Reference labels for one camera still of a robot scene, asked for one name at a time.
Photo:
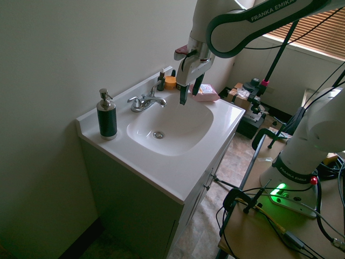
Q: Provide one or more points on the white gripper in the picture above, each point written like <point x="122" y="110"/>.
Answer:
<point x="190" y="70"/>

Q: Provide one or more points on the white Franka Panda arm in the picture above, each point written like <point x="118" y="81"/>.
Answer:
<point x="307" y="129"/>

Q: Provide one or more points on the black sanitizer pump dispenser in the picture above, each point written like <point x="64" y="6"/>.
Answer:
<point x="107" y="115"/>

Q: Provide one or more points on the pink soap box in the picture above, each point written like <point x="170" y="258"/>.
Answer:
<point x="207" y="93"/>

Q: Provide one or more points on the orange round jar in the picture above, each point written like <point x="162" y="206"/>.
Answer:
<point x="170" y="82"/>

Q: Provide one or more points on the small black bottle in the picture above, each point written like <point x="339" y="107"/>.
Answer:
<point x="173" y="73"/>

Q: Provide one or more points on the dark dropper bottle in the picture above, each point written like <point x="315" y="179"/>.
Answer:
<point x="161" y="81"/>

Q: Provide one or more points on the chrome sink faucet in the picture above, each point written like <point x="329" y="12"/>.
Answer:
<point x="147" y="101"/>

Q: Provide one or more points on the cardboard box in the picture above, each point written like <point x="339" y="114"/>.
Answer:
<point x="239" y="97"/>

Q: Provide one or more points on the chrome sink drain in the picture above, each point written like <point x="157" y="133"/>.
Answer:
<point x="158" y="134"/>

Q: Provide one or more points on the black equipment case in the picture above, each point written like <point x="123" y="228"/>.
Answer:
<point x="249" y="125"/>

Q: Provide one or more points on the white sink vanity cabinet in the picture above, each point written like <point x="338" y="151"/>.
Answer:
<point x="159" y="151"/>

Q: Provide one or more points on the black clamp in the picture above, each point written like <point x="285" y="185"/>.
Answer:
<point x="244" y="198"/>
<point x="266" y="136"/>

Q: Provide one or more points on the wooden window blinds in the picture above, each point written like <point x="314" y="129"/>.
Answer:
<point x="310" y="29"/>

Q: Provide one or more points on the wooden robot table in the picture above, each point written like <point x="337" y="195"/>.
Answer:
<point x="280" y="215"/>

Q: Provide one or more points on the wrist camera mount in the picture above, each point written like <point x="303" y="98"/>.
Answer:
<point x="182" y="52"/>

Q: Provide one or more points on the black camera stand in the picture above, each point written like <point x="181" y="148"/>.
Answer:
<point x="277" y="59"/>

